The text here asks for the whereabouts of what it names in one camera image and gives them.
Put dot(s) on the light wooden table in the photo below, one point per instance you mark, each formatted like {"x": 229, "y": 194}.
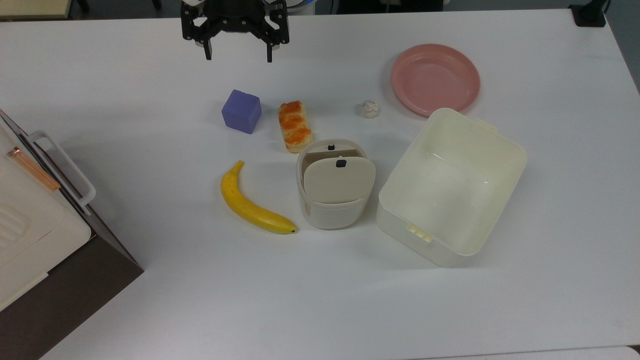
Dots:
{"x": 32, "y": 7}

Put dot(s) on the purple cube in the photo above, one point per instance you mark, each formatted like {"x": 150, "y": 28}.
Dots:
{"x": 241, "y": 111}

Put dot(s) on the yellow toy banana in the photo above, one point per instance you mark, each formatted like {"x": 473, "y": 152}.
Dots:
{"x": 245, "y": 202}

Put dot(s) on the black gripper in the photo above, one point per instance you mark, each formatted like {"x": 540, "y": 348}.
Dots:
{"x": 235, "y": 15}

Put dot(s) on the toy bread loaf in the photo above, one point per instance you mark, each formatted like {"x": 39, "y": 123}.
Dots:
{"x": 295, "y": 126}

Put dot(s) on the black clamp block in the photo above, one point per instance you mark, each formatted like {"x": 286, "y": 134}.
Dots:
{"x": 589, "y": 14}

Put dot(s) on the white paper ball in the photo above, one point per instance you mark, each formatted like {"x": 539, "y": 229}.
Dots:
{"x": 370, "y": 109}

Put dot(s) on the cream plastic storage box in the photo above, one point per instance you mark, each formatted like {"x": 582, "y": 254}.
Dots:
{"x": 452, "y": 190}

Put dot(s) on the pink plate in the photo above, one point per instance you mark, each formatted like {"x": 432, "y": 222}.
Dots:
{"x": 435, "y": 77}

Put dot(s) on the dark base block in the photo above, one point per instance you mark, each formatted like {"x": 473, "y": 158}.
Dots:
{"x": 390, "y": 5}

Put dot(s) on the white swing-lid trash can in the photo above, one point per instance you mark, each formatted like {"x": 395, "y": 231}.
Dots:
{"x": 337, "y": 185}

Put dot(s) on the white toaster oven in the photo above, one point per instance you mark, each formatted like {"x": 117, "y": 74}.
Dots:
{"x": 30, "y": 225}

